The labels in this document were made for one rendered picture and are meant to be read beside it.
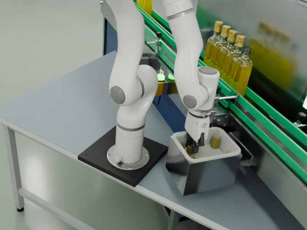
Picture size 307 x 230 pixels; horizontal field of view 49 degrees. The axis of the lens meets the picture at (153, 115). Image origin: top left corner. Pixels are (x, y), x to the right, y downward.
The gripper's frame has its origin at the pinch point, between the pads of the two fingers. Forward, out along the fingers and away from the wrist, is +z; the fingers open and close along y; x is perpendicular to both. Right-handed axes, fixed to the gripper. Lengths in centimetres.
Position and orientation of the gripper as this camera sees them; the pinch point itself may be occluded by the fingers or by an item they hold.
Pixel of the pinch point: (192, 145)
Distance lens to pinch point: 130.8
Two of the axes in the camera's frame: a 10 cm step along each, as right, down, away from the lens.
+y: -3.7, -5.3, 7.6
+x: -9.2, 1.2, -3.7
